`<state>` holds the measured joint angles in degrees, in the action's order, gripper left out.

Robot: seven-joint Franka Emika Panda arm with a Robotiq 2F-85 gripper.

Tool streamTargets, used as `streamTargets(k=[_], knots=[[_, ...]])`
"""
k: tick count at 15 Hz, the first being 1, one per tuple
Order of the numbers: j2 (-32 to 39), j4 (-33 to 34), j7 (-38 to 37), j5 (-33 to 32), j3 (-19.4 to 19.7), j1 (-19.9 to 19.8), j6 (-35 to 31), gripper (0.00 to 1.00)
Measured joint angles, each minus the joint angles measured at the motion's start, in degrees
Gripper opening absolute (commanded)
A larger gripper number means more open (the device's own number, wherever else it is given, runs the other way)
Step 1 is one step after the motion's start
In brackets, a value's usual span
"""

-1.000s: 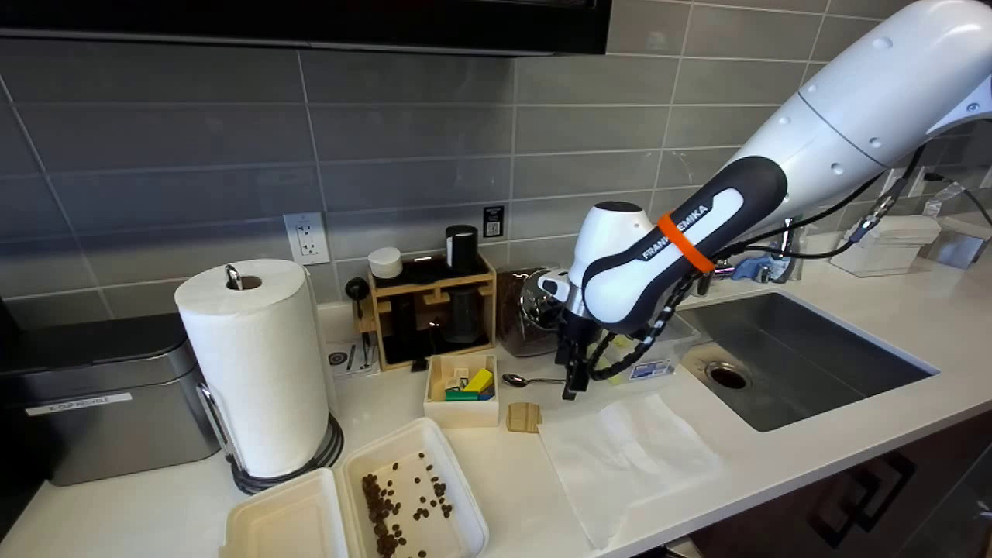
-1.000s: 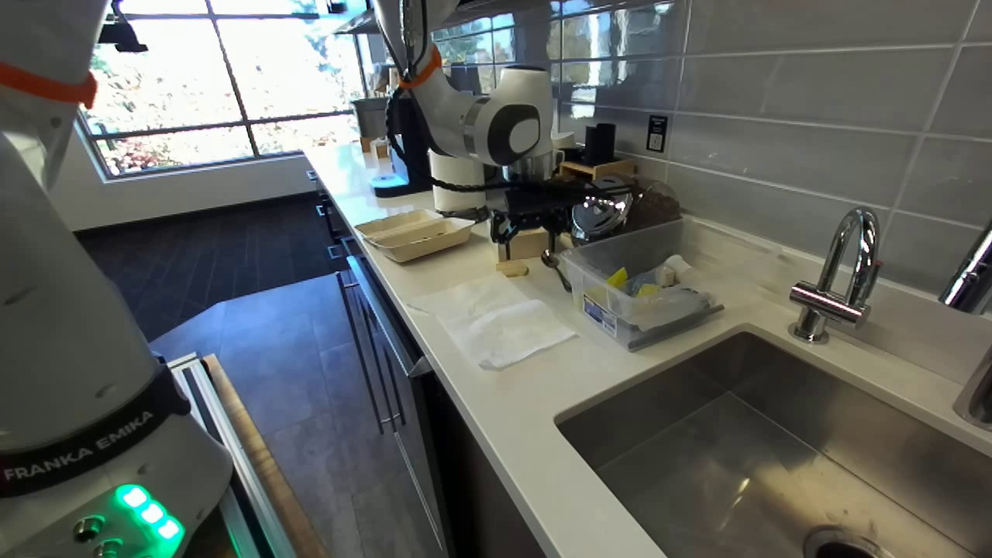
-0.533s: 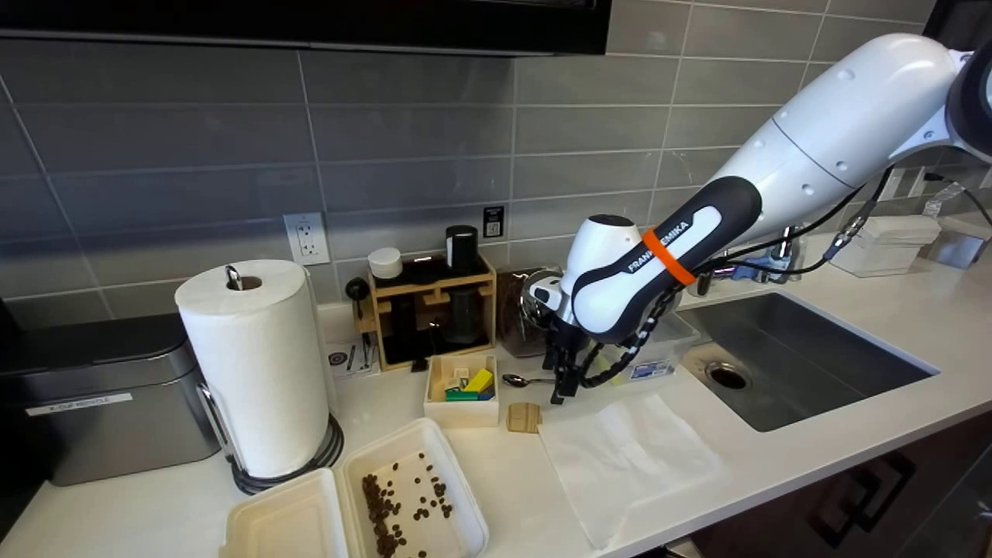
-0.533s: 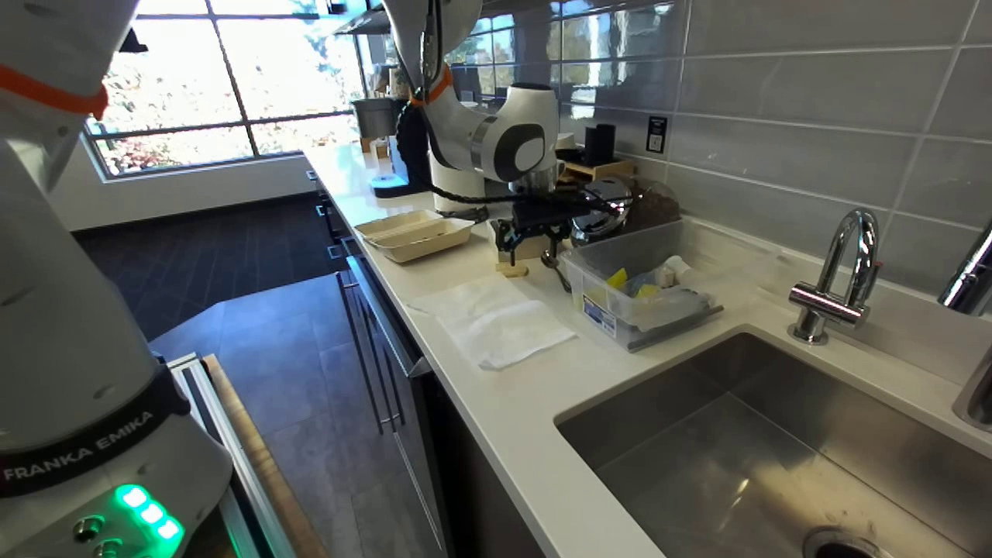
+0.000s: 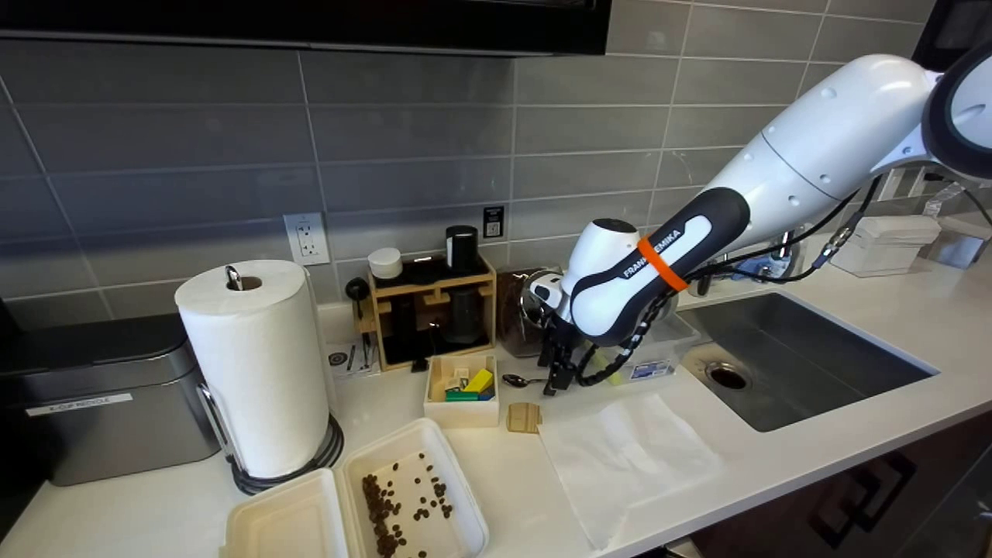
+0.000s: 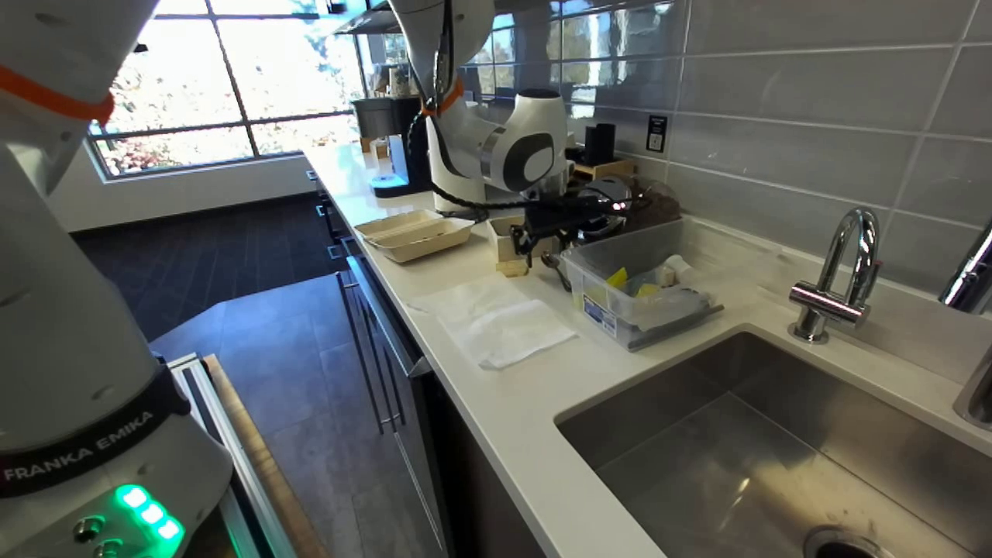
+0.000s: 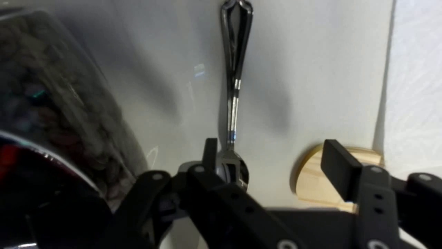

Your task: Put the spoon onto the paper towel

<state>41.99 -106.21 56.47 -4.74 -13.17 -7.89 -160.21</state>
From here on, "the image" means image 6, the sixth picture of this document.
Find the black coffee machine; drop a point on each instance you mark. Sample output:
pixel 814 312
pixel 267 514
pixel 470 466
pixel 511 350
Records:
pixel 389 143

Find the wooden organizer rack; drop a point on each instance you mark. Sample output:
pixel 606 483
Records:
pixel 607 167

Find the stainless steel sink basin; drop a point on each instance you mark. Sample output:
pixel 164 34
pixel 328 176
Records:
pixel 762 452

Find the small chrome faucet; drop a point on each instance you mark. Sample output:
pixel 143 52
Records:
pixel 841 266

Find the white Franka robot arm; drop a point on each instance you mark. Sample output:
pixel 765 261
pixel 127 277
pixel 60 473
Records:
pixel 64 312

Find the large chrome faucet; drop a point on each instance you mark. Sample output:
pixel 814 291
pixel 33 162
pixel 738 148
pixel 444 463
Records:
pixel 971 273

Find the wooden plank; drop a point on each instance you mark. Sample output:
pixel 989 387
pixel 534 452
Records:
pixel 265 466

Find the clear plastic storage container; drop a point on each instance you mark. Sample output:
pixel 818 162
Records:
pixel 640 299

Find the black wall outlet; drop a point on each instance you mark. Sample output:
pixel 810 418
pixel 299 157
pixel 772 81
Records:
pixel 656 135

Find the large window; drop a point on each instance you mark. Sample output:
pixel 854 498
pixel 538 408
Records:
pixel 228 73

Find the white dish towel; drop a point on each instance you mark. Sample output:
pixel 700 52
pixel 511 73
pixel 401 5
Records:
pixel 496 324

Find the sink drain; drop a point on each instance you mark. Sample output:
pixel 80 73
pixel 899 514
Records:
pixel 839 544

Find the beige takeout clamshell tray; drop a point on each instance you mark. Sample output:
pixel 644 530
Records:
pixel 419 236

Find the yellow cloth in container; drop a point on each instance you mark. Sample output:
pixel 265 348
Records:
pixel 617 277

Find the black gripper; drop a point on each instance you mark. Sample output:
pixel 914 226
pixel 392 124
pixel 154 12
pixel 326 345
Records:
pixel 576 210

